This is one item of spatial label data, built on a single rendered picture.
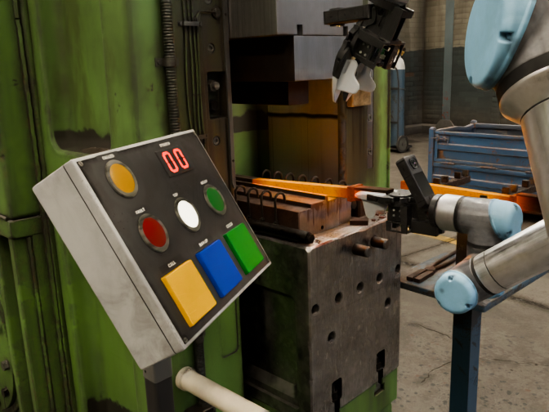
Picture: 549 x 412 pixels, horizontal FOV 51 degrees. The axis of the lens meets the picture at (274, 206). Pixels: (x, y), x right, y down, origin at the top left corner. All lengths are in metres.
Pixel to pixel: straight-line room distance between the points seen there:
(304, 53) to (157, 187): 0.56
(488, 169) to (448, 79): 5.53
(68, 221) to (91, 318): 0.88
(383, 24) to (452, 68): 9.42
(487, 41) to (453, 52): 9.88
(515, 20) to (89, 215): 0.53
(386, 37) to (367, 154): 0.71
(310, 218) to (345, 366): 0.39
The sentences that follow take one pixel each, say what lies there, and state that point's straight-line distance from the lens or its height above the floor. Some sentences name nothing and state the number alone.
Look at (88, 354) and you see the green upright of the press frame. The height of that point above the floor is 0.56.
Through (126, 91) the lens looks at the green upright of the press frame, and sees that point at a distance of 1.20.
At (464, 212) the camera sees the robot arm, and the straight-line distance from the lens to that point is 1.18.
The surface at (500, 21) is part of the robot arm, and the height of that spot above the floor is 1.34.
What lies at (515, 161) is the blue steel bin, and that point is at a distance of 5.04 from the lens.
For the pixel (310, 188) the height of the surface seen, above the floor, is 1.01.
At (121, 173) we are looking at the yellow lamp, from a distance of 0.81.
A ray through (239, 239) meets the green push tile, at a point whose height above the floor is 1.03.
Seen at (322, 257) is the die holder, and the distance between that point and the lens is 1.31.
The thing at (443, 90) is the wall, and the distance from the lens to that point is 10.61.
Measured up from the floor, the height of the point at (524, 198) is 0.97.
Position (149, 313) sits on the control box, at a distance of 0.77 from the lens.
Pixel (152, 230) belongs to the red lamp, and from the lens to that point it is 0.80.
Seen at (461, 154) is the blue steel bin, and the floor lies 0.50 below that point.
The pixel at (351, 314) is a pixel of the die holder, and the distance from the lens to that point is 1.46.
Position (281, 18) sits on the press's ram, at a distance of 1.25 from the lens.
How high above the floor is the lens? 1.31
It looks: 14 degrees down
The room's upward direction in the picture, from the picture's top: 2 degrees counter-clockwise
